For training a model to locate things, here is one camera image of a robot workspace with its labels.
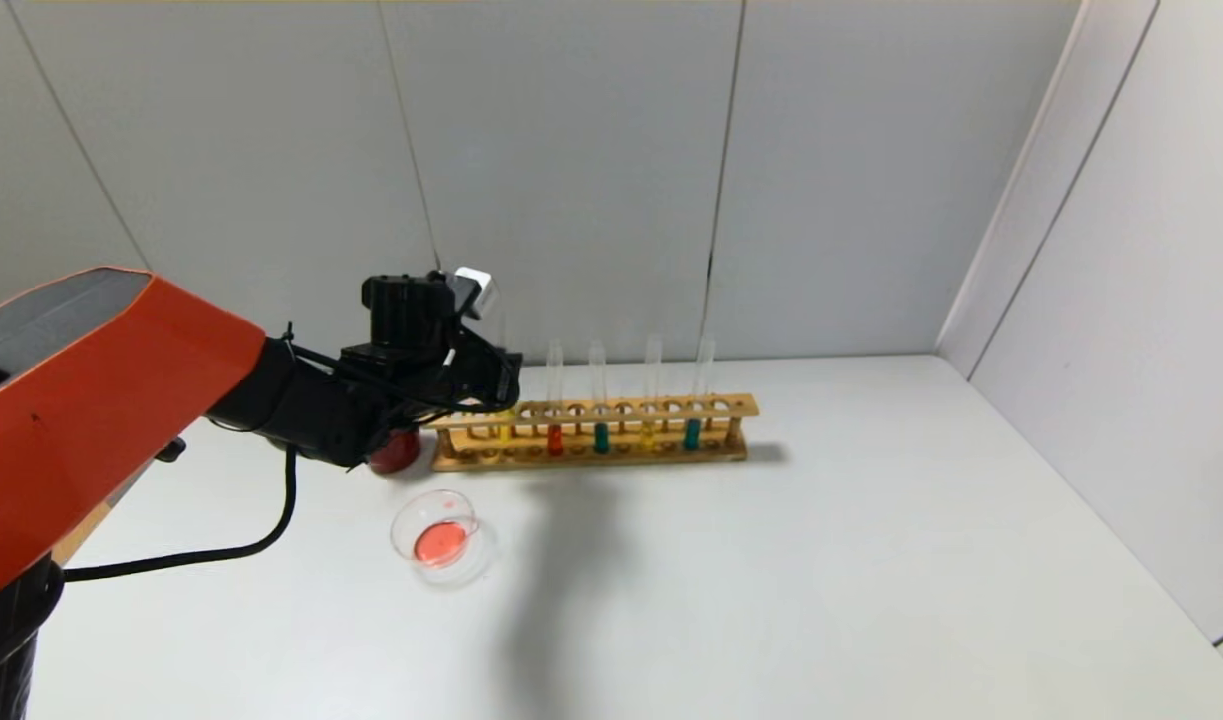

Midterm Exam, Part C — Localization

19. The clear glass beaker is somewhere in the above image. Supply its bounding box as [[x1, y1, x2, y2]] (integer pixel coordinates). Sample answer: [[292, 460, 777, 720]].
[[389, 488, 498, 587]]

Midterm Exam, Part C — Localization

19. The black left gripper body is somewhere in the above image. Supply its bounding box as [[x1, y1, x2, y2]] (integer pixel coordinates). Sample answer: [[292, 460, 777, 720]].
[[446, 340, 524, 412]]

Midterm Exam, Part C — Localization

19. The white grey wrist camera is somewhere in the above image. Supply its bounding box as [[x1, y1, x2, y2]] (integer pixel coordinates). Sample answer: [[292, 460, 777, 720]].
[[449, 266, 498, 323]]

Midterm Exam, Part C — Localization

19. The wooden test tube rack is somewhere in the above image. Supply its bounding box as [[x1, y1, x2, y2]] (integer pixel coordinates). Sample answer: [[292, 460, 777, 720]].
[[426, 393, 760, 472]]

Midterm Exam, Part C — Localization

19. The test tube with teal pigment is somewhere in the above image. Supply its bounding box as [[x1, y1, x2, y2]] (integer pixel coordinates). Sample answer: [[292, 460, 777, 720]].
[[587, 340, 612, 455], [683, 335, 718, 451]]

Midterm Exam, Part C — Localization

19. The test tube with yellow pigment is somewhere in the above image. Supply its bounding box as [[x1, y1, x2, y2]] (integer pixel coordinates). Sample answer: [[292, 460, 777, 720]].
[[640, 335, 665, 452], [491, 312, 520, 443]]

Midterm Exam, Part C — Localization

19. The test tube with red pigment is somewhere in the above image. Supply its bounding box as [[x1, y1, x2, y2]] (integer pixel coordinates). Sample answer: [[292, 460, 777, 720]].
[[546, 340, 567, 457]]

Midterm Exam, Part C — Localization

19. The dark red cup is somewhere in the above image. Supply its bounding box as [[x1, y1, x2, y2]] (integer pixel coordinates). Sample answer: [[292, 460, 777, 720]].
[[367, 428, 422, 475]]

